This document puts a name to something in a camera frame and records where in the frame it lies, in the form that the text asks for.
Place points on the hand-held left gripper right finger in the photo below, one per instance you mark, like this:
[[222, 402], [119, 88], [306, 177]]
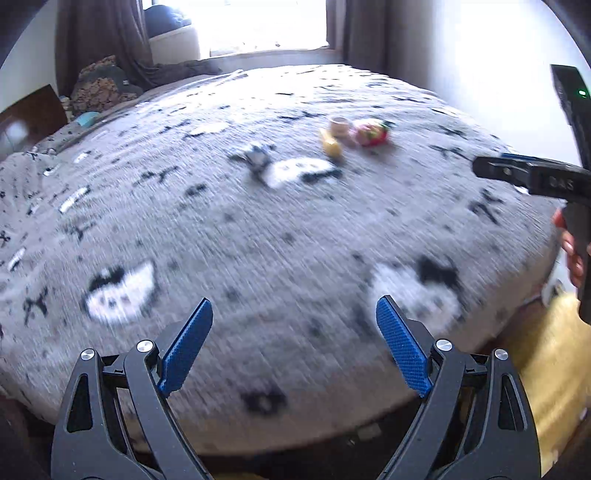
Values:
[[401, 353]]

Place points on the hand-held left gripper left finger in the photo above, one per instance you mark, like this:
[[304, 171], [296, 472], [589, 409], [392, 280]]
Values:
[[184, 353]]

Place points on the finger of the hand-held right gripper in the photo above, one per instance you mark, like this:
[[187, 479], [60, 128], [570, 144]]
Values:
[[517, 157], [503, 170]]

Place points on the red green plush toy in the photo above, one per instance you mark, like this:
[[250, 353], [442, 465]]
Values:
[[369, 133]]

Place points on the small white cup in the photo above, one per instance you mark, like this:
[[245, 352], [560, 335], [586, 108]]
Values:
[[340, 125]]

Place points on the person's right hand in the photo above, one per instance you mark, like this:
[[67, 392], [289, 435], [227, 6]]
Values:
[[571, 258]]

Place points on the grey printed blanket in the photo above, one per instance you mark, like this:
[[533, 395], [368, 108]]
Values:
[[231, 240]]

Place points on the brown curtain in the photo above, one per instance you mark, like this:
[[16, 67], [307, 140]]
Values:
[[360, 32], [101, 37]]

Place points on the small teal packet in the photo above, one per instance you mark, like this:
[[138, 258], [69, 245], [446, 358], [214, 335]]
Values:
[[87, 118]]

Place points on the dark wooden headboard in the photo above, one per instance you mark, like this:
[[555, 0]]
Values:
[[32, 122]]

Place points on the brown patterned pillow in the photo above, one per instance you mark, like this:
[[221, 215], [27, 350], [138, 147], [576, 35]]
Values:
[[101, 85]]

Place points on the dark brown cloth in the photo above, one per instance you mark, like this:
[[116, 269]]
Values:
[[184, 70]]

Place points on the window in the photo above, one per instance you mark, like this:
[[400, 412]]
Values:
[[258, 23]]

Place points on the dark cloth bundle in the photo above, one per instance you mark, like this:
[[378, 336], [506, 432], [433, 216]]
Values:
[[166, 21]]

